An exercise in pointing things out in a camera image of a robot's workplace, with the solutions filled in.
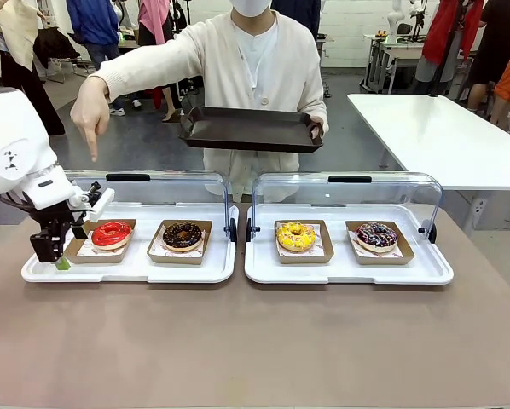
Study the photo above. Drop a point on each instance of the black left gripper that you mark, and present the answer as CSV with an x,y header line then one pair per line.
x,y
61,219

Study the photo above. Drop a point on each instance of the red glazed donut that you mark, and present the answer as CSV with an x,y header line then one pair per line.
x,y
110,238

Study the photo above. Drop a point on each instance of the brown cardboard donut box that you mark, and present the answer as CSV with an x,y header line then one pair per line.
x,y
306,259
176,260
110,257
383,260

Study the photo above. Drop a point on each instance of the dark brown serving tray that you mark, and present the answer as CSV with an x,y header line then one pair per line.
x,y
246,128

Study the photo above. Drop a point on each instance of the purple sprinkled donut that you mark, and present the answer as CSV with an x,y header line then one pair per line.
x,y
376,243

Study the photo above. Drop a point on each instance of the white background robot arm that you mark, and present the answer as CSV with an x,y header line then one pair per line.
x,y
395,21

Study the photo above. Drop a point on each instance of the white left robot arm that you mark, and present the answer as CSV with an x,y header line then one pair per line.
x,y
7,128

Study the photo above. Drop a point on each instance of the person's right forearm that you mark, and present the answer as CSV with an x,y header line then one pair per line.
x,y
144,64

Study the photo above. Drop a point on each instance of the person's left forearm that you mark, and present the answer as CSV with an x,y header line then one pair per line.
x,y
312,104

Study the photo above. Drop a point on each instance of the chocolate glazed donut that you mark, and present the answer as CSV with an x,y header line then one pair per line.
x,y
182,243

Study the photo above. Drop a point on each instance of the yellow sprinkled donut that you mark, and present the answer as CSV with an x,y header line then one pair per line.
x,y
295,243

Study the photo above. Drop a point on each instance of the person in cream cardigan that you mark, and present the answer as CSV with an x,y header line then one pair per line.
x,y
238,76

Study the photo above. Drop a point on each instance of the person's right hand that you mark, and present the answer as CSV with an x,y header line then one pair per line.
x,y
88,108

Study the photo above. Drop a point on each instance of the person's left hand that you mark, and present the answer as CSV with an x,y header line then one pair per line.
x,y
319,130

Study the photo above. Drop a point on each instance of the white paper liner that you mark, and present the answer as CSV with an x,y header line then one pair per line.
x,y
159,252
398,253
321,251
86,251

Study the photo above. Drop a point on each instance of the white display tray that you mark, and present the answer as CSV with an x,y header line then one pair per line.
x,y
340,272
131,272

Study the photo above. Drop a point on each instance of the clear display lid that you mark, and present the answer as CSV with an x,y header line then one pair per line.
x,y
174,191
349,194

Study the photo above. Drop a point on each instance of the black jacket on chair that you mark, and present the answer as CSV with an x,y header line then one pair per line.
x,y
54,44

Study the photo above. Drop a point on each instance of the bystander in cream top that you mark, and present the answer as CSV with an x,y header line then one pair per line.
x,y
20,34

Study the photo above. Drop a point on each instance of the bystander in blue top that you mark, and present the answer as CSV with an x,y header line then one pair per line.
x,y
95,25

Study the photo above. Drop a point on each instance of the bystander in pink jacket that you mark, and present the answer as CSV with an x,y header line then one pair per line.
x,y
152,21

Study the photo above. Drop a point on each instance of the white face mask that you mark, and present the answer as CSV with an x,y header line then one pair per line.
x,y
250,6

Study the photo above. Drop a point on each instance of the grey background desk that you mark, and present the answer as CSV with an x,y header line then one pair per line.
x,y
400,51

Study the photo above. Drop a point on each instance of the white background table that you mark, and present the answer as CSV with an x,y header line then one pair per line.
x,y
442,136

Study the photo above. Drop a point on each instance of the red coat figure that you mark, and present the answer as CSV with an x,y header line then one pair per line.
x,y
438,34

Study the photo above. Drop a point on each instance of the bystander in black shirt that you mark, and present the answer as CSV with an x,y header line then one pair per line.
x,y
494,38

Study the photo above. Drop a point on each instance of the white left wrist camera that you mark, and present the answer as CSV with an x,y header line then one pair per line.
x,y
103,202

